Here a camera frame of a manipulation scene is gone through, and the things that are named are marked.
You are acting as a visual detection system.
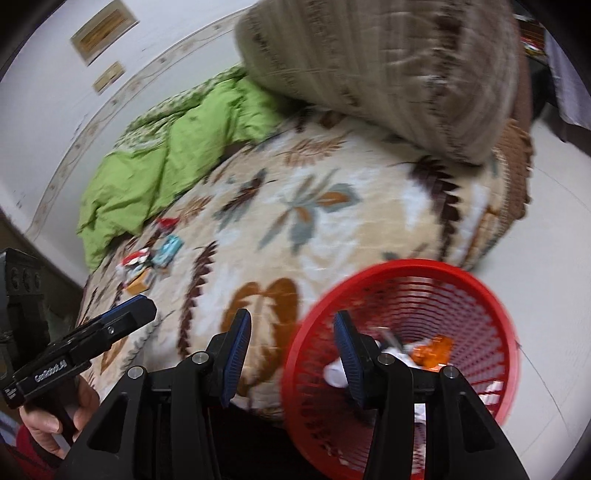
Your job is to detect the red mesh trash basket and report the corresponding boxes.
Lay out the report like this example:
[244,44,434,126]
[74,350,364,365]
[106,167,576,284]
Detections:
[281,259,527,479]

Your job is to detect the orange snack wrapper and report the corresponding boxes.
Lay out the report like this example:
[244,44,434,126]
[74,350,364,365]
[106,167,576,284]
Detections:
[410,335,454,372]

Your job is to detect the striped beige bolster pillow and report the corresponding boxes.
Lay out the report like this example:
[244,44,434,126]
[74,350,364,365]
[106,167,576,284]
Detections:
[235,1,519,165]

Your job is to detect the red white torn wrapper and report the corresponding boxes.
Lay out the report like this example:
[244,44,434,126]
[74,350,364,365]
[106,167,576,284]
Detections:
[118,248,150,272]

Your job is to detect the red purple candy wrapper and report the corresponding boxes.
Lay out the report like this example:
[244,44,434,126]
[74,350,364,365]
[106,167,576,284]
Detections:
[157,217,179,234]

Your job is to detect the orange ointment box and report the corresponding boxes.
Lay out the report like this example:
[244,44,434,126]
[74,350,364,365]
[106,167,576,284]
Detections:
[125,269,155,296]

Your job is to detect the teal tissue pack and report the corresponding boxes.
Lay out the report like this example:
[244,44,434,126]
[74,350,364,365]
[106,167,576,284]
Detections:
[151,234,184,269]

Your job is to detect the table with lavender cloth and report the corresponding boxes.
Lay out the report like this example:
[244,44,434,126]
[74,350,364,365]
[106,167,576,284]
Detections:
[545,30,590,130]

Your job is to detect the wall light switches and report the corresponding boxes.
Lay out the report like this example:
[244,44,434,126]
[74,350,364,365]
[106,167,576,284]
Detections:
[93,61,125,95]

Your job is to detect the leaf pattern bed blanket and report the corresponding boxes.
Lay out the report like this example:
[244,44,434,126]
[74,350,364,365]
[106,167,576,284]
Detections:
[84,111,533,417]

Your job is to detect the green quilt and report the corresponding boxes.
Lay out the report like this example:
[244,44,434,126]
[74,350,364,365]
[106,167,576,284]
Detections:
[77,65,286,270]

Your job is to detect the white spray bottle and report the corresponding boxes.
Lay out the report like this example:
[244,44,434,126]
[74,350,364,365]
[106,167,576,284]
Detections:
[322,358,349,389]

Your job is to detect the person's left hand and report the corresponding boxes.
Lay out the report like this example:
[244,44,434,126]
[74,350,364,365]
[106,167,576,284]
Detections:
[19,377,100,459]

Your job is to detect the framed wall picture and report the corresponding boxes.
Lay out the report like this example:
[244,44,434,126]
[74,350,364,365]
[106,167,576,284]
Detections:
[70,0,138,65]

